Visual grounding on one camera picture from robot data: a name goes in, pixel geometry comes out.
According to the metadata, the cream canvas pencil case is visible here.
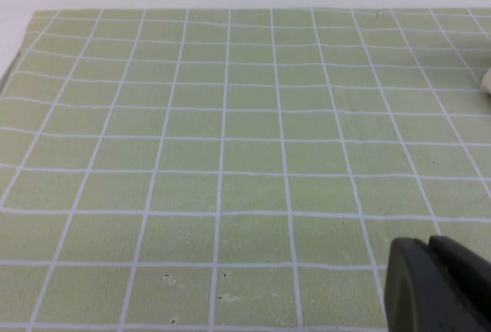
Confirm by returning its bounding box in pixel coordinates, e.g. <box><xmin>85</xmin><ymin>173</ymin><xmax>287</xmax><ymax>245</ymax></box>
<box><xmin>480</xmin><ymin>66</ymin><xmax>491</xmax><ymax>97</ymax></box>

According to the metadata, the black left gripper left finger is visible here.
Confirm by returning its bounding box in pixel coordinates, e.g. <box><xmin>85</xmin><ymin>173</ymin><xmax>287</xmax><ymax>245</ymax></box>
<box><xmin>384</xmin><ymin>236</ymin><xmax>485</xmax><ymax>332</ymax></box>

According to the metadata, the green white-grid table mat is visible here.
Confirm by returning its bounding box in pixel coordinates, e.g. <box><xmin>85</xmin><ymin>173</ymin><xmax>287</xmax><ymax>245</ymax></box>
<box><xmin>0</xmin><ymin>8</ymin><xmax>491</xmax><ymax>332</ymax></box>

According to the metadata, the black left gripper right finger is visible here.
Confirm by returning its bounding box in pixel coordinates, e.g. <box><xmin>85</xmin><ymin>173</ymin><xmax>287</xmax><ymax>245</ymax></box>
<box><xmin>428</xmin><ymin>235</ymin><xmax>491</xmax><ymax>332</ymax></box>

